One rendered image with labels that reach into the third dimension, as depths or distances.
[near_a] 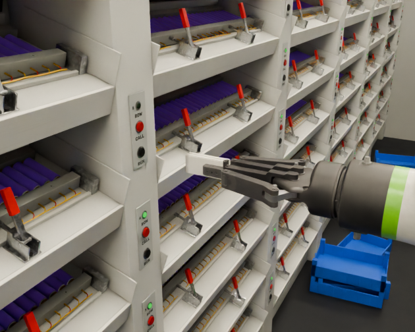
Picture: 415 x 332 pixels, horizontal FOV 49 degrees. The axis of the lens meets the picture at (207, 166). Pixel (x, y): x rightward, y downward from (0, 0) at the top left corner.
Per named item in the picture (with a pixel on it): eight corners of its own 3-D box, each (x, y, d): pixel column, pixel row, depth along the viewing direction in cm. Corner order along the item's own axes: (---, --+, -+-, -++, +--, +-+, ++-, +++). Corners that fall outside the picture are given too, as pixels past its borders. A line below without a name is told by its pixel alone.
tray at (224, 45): (274, 53, 126) (292, 2, 119) (146, 100, 76) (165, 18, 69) (211, 26, 132) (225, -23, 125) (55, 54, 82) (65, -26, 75)
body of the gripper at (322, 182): (332, 231, 59) (264, 215, 63) (346, 205, 66) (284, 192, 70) (338, 177, 56) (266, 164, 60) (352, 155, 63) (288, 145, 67)
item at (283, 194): (311, 197, 62) (300, 213, 58) (275, 190, 64) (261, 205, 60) (313, 181, 61) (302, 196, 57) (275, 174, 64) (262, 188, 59)
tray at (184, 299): (264, 235, 147) (279, 201, 141) (160, 365, 98) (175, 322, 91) (211, 205, 153) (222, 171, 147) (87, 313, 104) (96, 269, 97)
